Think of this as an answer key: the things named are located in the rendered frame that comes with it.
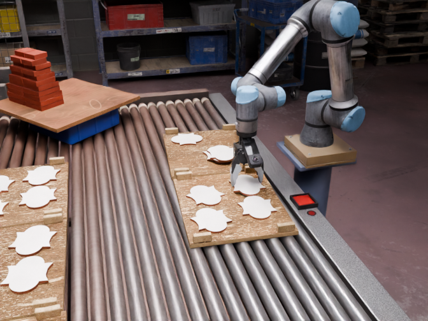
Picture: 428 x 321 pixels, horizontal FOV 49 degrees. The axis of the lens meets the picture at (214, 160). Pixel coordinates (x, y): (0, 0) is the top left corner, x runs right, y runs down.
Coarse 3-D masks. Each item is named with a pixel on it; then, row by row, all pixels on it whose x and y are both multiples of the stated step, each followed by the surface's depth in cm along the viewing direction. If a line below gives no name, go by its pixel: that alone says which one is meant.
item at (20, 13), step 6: (18, 0) 276; (18, 6) 277; (18, 12) 278; (24, 18) 283; (24, 24) 282; (6, 30) 282; (12, 30) 283; (24, 30) 284; (12, 36) 284; (18, 36) 285; (24, 36) 285; (24, 42) 287; (0, 48) 286
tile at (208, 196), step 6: (198, 186) 170; (204, 186) 170; (192, 192) 166; (198, 192) 166; (204, 192) 166; (210, 192) 166; (216, 192) 166; (192, 198) 163; (198, 198) 163; (204, 198) 163; (210, 198) 163; (216, 198) 163; (198, 204) 160; (204, 204) 160; (210, 204) 160; (216, 204) 160
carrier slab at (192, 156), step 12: (180, 132) 215; (192, 132) 215; (204, 132) 215; (216, 132) 215; (228, 132) 215; (168, 144) 204; (204, 144) 204; (216, 144) 204; (228, 144) 204; (168, 156) 193; (180, 156) 193; (192, 156) 193; (204, 156) 193; (192, 168) 184; (204, 168) 184; (216, 168) 184; (228, 168) 184
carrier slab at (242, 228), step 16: (208, 176) 178; (224, 176) 178; (256, 176) 178; (176, 192) 168; (224, 192) 168; (272, 192) 168; (192, 208) 159; (224, 208) 159; (240, 208) 159; (192, 224) 150; (240, 224) 150; (256, 224) 150; (272, 224) 150; (224, 240) 143; (240, 240) 144
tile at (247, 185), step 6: (240, 180) 172; (246, 180) 172; (252, 180) 172; (258, 180) 172; (234, 186) 168; (240, 186) 168; (246, 186) 168; (252, 186) 168; (258, 186) 168; (240, 192) 166; (246, 192) 165; (252, 192) 165; (258, 192) 165
